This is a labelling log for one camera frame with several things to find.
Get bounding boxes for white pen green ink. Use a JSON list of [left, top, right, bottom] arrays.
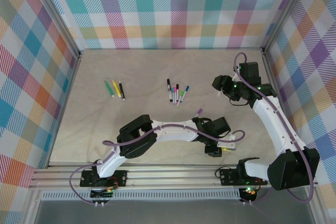
[[176, 90, 185, 109]]

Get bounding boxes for black thick marker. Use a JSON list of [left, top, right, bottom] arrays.
[[118, 80, 126, 102]]

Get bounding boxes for yellow thick marker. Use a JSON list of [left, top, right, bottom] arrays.
[[112, 80, 122, 98]]

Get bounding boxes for green thick marker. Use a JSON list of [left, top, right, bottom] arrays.
[[104, 80, 116, 98]]

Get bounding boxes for grey metal shelf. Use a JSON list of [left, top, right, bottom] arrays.
[[25, 189, 323, 224]]

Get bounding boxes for right aluminium side rail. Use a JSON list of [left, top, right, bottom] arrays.
[[262, 49, 301, 156]]

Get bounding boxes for aluminium side rail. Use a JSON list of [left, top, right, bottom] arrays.
[[262, 49, 301, 156], [46, 50, 85, 169]]

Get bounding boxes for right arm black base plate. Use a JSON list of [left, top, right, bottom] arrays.
[[219, 167, 268, 186]]

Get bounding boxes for right controller board with wires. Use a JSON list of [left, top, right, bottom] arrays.
[[239, 186, 260, 205]]

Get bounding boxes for controller board with wires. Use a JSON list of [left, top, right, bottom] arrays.
[[239, 186, 260, 205], [90, 186, 116, 207]]

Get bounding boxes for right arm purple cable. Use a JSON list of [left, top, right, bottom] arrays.
[[234, 52, 316, 205]]

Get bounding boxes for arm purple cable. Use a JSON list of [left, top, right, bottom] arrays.
[[69, 123, 246, 206], [234, 52, 316, 205]]

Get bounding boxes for aluminium front rail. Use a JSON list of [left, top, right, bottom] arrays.
[[28, 165, 320, 190]]

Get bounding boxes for right aluminium corner post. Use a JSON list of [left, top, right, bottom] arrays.
[[261, 0, 313, 53]]

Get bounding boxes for aluminium corner post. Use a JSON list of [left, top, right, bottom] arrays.
[[261, 0, 313, 53], [26, 0, 81, 61]]

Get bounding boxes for grey slotted cable duct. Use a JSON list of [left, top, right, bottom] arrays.
[[40, 188, 241, 201]]

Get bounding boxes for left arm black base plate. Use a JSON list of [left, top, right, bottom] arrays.
[[79, 169, 128, 189]]

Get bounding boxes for left controller board with wires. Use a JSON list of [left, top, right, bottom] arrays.
[[90, 186, 116, 207]]

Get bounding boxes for left aluminium side rail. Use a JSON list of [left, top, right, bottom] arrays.
[[46, 50, 85, 169]]

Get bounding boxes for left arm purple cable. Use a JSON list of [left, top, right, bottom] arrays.
[[69, 123, 246, 206]]

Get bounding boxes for left aluminium corner post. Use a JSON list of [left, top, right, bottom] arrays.
[[26, 0, 81, 61]]

